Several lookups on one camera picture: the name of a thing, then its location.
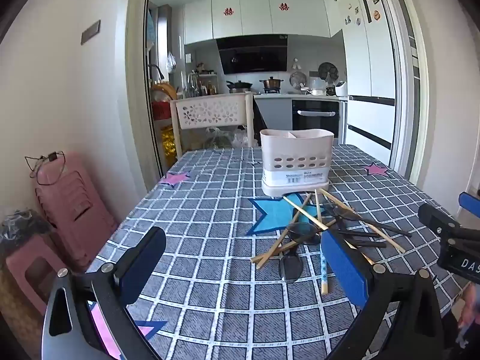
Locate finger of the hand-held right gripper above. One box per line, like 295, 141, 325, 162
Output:
418, 202, 464, 239
458, 191, 480, 214

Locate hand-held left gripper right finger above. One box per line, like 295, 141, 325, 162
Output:
320, 229, 446, 360

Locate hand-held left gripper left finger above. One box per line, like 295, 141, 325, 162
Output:
41, 227, 167, 360

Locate blue patterned chopstick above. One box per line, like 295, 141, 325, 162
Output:
320, 250, 329, 296

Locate black handled fork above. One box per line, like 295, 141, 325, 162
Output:
322, 202, 412, 238

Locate grey translucent spoon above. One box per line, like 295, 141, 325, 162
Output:
278, 253, 304, 284
286, 222, 323, 247

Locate bunch of bamboo chopsticks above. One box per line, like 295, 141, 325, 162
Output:
250, 188, 406, 271

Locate pink plastic utensil holder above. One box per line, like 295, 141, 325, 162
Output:
260, 129, 334, 198

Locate person's right hand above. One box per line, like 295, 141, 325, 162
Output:
459, 283, 480, 331

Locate pink star sticker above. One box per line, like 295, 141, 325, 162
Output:
362, 163, 389, 176
158, 171, 191, 188

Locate blue star sticker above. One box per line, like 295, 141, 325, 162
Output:
247, 193, 328, 235

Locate stack of pink stools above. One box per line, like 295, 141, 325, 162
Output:
35, 151, 119, 271

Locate pink plastic stool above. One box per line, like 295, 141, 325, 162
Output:
5, 247, 73, 316

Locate gold foil bag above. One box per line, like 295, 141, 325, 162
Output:
161, 125, 179, 157

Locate black plastic bag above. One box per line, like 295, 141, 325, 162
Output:
0, 210, 52, 256

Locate clear plastic bags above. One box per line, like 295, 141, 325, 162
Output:
204, 125, 249, 149

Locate red plastic basket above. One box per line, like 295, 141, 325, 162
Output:
151, 99, 177, 121

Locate white plastic basket trolley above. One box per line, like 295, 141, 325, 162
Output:
170, 93, 256, 159

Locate white refrigerator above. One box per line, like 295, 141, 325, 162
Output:
335, 0, 399, 166

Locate round metal rack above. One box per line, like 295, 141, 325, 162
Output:
318, 62, 340, 82

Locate copper cooking pot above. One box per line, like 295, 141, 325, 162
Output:
259, 76, 284, 90

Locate black wok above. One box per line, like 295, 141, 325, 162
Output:
226, 80, 254, 93

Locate black range hood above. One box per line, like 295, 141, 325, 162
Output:
216, 34, 289, 76

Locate black cable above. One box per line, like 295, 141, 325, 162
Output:
24, 151, 67, 187

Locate sliding door frame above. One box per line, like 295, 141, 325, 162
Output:
125, 0, 166, 181

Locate grey wall switch panel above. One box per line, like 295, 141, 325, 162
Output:
80, 19, 101, 46

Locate white wall cabinets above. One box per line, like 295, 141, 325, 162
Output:
183, 0, 331, 46

